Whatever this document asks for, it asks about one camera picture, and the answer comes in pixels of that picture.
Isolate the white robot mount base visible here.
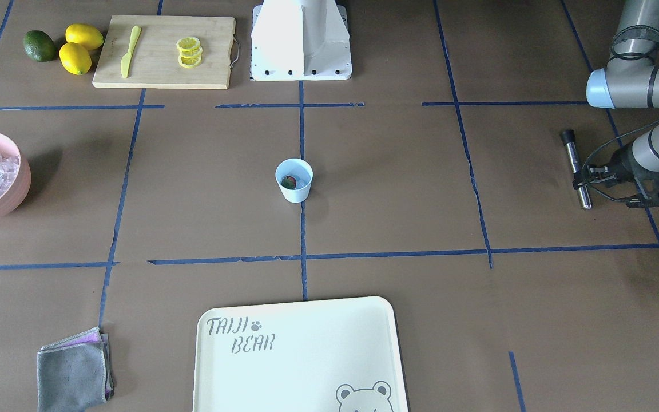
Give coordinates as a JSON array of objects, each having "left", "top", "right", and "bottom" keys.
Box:
[{"left": 251, "top": 1, "right": 353, "bottom": 81}]

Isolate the clear ice cube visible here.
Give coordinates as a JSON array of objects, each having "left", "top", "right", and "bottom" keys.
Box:
[{"left": 295, "top": 176, "right": 311, "bottom": 190}]

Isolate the steel muddler black tip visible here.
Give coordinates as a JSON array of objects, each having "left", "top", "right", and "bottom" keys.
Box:
[{"left": 559, "top": 129, "right": 593, "bottom": 209}]

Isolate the light blue plastic cup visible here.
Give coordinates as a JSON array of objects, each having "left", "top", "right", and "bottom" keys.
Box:
[{"left": 275, "top": 157, "right": 314, "bottom": 204}]

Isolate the wooden cutting board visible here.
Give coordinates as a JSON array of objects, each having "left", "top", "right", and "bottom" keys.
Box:
[{"left": 92, "top": 15, "right": 236, "bottom": 90}]

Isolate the yellow plastic knife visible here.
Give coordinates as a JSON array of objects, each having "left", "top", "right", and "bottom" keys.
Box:
[{"left": 120, "top": 26, "right": 142, "bottom": 79}]

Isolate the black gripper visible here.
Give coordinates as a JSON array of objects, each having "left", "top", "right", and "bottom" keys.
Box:
[{"left": 572, "top": 144, "right": 643, "bottom": 191}]

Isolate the lemon slices stack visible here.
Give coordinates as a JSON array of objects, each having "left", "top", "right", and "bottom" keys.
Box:
[{"left": 176, "top": 37, "right": 203, "bottom": 69}]

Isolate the red strawberry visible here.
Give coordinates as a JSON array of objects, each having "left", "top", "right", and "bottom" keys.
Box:
[{"left": 280, "top": 175, "right": 297, "bottom": 190}]

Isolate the cream bear serving tray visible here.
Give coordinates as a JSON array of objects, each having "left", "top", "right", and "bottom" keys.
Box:
[{"left": 192, "top": 296, "right": 410, "bottom": 411}]

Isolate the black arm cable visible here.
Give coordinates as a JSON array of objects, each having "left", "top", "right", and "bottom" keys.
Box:
[{"left": 581, "top": 25, "right": 659, "bottom": 202}]

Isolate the folded grey purple cloth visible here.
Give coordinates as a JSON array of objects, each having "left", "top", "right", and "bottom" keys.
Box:
[{"left": 37, "top": 327, "right": 115, "bottom": 411}]

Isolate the green avocado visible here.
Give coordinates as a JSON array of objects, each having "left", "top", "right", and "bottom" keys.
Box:
[{"left": 23, "top": 30, "right": 57, "bottom": 62}]

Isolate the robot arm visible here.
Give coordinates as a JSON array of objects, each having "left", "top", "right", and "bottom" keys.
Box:
[{"left": 586, "top": 1, "right": 659, "bottom": 181}]

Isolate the yellow lemon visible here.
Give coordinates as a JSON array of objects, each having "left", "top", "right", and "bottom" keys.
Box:
[
  {"left": 65, "top": 23, "right": 104, "bottom": 52},
  {"left": 58, "top": 42, "right": 92, "bottom": 76}
]

